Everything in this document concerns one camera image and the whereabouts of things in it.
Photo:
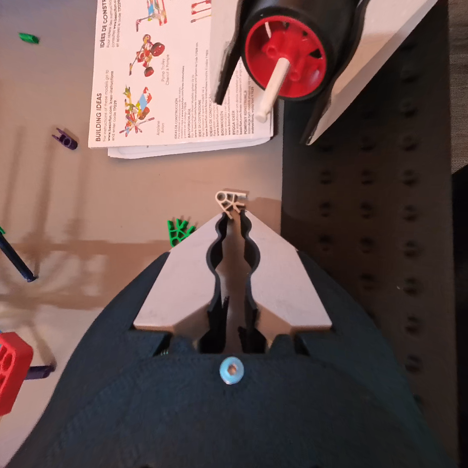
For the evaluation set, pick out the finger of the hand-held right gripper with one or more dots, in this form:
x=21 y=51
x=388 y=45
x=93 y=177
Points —
x=226 y=76
x=384 y=44

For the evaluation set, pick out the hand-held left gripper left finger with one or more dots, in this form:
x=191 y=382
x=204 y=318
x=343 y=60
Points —
x=175 y=292

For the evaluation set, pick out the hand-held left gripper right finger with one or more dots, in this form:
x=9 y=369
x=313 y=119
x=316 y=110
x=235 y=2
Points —
x=292 y=292

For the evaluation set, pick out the white axle rod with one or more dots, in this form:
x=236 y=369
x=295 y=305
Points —
x=272 y=91

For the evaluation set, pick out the pale grey fan connector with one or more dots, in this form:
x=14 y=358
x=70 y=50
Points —
x=228 y=203

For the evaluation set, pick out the green fan connector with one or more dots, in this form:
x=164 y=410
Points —
x=179 y=232

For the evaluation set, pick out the white instruction booklet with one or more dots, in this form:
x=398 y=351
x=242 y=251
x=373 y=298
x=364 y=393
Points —
x=164 y=109

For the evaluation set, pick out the black perforated chair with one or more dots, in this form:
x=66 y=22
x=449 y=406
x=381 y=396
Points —
x=365 y=219

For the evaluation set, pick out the purple clip connector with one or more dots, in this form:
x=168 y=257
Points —
x=65 y=139

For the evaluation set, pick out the colourful construction toy model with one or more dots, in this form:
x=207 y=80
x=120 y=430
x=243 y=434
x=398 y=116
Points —
x=14 y=365

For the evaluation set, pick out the small green rod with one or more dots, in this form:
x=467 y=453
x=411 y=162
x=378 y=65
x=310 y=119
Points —
x=28 y=38

